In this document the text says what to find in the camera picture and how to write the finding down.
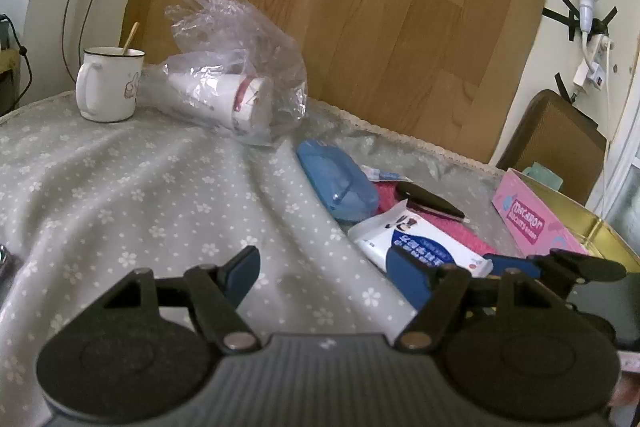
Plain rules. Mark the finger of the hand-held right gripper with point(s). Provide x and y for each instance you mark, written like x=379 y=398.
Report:
x=575 y=268

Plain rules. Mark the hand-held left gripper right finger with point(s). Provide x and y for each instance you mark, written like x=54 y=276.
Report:
x=407 y=279

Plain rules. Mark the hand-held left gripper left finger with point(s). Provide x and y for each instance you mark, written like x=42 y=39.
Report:
x=244 y=268

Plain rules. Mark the white wet wipes packet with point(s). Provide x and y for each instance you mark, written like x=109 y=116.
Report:
x=400 y=234

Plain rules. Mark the pink tin box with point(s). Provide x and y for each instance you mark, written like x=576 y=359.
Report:
x=535 y=217

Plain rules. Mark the pink towel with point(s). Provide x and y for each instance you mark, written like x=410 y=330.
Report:
x=457 y=232

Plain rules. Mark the black case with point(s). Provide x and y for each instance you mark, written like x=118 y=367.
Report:
x=425 y=198

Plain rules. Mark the blue plastic case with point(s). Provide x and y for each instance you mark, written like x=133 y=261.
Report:
x=337 y=179

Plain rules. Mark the teal plastic cup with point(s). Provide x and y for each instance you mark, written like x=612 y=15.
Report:
x=544 y=174

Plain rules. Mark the brown chair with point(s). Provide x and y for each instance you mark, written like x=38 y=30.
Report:
x=555 y=132

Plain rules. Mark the grey floral tablecloth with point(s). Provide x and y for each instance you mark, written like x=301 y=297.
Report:
x=125 y=187

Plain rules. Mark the stack of paper cups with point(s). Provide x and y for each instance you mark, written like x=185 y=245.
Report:
x=225 y=99

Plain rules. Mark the white power strip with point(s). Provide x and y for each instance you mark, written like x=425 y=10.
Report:
x=595 y=67

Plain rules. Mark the white enamel mug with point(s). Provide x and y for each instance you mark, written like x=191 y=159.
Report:
x=107 y=87

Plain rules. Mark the clear plastic bag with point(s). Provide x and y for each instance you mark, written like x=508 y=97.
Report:
x=240 y=37

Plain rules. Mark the silver metal object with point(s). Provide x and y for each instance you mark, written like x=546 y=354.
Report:
x=4 y=259

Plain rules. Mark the black tape strip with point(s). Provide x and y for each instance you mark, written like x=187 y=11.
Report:
x=562 y=18

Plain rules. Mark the wooden stick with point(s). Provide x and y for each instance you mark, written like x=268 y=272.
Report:
x=130 y=38

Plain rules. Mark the wood-pattern board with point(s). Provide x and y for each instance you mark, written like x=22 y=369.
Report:
x=350 y=17

